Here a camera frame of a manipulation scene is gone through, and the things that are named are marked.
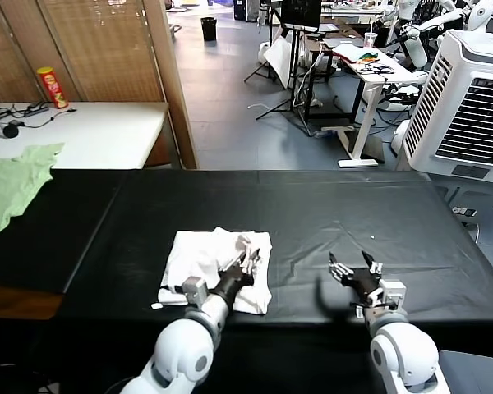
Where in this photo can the white leaning board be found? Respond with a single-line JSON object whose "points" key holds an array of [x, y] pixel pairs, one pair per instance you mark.
{"points": [[281, 61]]}

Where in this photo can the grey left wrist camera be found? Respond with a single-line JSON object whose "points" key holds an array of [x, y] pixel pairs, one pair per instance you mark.
{"points": [[195, 291]]}

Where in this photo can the black trash bin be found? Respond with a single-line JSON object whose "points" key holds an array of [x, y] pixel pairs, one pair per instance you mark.
{"points": [[208, 28]]}

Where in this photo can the black monitor on tripod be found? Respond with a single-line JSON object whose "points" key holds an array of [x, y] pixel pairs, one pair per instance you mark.
{"points": [[300, 10]]}

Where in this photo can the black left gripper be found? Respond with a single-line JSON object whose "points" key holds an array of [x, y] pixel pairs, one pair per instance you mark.
{"points": [[232, 281]]}

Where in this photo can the dark power strip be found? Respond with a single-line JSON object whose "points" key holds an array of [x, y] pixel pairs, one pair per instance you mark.
{"points": [[37, 108]]}

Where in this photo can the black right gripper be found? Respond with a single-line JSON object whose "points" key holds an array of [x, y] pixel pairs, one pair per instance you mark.
{"points": [[365, 283]]}

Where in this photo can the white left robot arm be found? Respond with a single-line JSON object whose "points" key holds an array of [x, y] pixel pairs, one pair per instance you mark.
{"points": [[185, 353]]}

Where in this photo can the white air cooler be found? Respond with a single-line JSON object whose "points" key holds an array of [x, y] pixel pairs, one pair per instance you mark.
{"points": [[460, 102]]}

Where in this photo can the white humanoid robot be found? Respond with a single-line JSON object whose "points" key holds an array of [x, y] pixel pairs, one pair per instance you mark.
{"points": [[413, 45], [478, 14]]}

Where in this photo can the red chips can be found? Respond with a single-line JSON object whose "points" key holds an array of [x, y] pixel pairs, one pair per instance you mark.
{"points": [[52, 88]]}

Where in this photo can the white standing desk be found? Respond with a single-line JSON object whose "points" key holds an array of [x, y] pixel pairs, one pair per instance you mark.
{"points": [[378, 76]]}

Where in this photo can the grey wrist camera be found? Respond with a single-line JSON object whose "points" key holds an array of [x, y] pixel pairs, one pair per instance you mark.
{"points": [[195, 291], [393, 294]]}

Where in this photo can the wooden bamboo partition screen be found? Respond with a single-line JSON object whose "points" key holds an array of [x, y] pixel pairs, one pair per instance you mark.
{"points": [[107, 49]]}

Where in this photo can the black table cloth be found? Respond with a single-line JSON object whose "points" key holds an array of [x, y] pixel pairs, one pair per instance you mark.
{"points": [[271, 205]]}

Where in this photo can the plastic cup with straw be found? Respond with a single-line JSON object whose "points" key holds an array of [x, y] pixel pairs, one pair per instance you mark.
{"points": [[369, 39]]}

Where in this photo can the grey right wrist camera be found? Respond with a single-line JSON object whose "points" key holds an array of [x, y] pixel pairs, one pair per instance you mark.
{"points": [[393, 294]]}

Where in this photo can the light green t-shirt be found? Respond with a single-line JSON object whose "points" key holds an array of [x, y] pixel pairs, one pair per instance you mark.
{"points": [[8, 184]]}

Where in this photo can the white side table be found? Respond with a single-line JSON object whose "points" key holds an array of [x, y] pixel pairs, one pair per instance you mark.
{"points": [[107, 131]]}

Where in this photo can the white printed t-shirt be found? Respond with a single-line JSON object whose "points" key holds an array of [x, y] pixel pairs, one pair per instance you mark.
{"points": [[197, 258]]}

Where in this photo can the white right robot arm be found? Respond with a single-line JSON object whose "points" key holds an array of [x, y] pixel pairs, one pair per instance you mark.
{"points": [[406, 357]]}

